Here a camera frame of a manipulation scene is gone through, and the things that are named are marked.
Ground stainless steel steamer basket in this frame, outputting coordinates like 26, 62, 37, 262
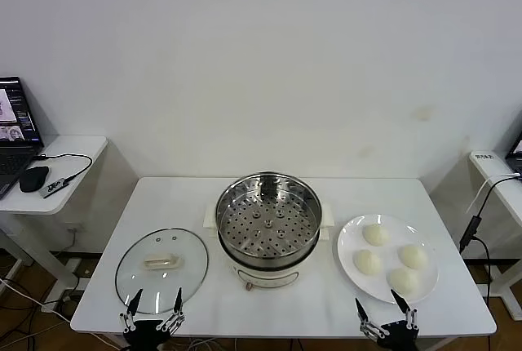
215, 170, 323, 269

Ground black open laptop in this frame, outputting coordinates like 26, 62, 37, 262
0, 76, 45, 200

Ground thin black usb cable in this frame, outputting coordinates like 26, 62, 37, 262
33, 153, 94, 185

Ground round glass lid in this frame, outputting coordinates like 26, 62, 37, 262
114, 227, 210, 315

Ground white labelled side desk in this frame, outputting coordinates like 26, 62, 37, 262
467, 149, 522, 322

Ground white steamed baozi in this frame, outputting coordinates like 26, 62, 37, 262
386, 267, 423, 294
397, 243, 429, 269
362, 223, 391, 248
352, 248, 383, 276

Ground dark laptop with blue screen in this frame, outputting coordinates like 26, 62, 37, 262
504, 128, 522, 172

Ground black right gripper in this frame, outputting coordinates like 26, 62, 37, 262
354, 288, 420, 351

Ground grey usb dongle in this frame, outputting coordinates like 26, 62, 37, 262
40, 177, 69, 198

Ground white cable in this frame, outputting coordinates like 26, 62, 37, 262
466, 171, 521, 215

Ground black computer mouse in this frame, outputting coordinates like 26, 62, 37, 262
19, 166, 51, 193

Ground white power strip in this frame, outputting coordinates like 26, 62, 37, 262
40, 290, 82, 316

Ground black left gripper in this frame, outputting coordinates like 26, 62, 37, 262
119, 286, 187, 351

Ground white round plate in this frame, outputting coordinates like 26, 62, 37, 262
336, 213, 440, 304

